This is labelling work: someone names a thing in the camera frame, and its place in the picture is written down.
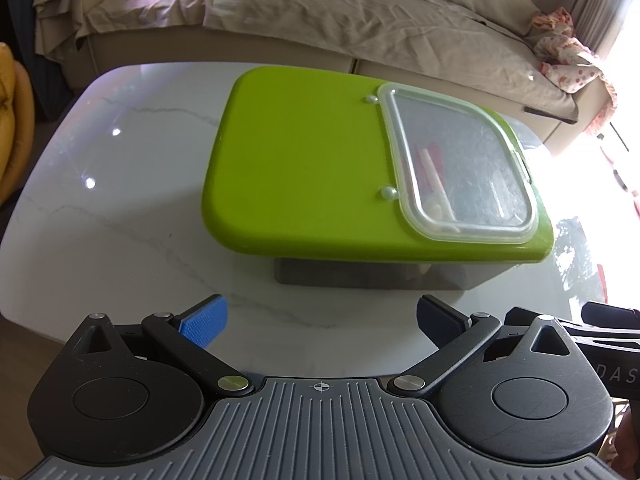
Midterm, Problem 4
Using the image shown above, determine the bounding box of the smoky transparent storage bin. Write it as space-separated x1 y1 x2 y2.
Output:
274 258 513 290

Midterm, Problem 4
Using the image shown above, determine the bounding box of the white red foam rocket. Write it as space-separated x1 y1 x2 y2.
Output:
402 148 461 238

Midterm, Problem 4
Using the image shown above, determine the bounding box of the person right hand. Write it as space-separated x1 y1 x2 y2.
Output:
611 408 639 480

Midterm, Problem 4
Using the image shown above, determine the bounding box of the pink floral blanket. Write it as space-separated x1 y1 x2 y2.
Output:
532 8 617 134

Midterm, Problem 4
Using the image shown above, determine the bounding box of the mustard leather armchair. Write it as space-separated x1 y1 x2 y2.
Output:
0 42 35 205

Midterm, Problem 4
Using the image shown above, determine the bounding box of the beige sofa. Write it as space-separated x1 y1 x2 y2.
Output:
33 0 617 152

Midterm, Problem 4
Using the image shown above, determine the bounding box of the beige sofa cover sheet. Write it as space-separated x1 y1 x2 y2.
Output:
34 0 578 122

